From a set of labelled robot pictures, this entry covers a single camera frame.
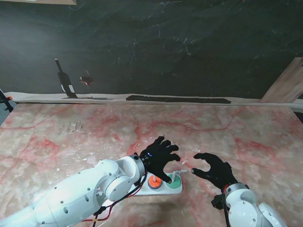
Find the leaning wooden plank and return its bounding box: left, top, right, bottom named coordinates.
left=259, top=57, right=303, bottom=104

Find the large green ring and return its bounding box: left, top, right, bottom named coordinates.
left=165, top=176, right=182, bottom=189

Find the small orange ring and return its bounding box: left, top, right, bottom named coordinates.
left=148, top=176, right=162, bottom=189

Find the white Hanoi tower base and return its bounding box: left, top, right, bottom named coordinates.
left=134, top=171, right=184, bottom=196

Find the black tripod stand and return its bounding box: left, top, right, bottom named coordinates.
left=0, top=88, right=14, bottom=113

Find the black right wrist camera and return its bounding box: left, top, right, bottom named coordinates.
left=211, top=194, right=225, bottom=210

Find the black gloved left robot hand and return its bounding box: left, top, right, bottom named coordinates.
left=139, top=136, right=181, bottom=184

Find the red black right arm cable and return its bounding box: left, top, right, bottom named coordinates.
left=222, top=186, right=232, bottom=227

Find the red black left arm cable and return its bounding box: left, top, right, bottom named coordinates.
left=94, top=175, right=149, bottom=227

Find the red black arm cable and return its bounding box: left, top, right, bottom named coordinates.
left=94, top=175, right=149, bottom=227
left=222, top=186, right=232, bottom=227

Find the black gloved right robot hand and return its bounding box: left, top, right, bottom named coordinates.
left=191, top=153, right=238, bottom=190

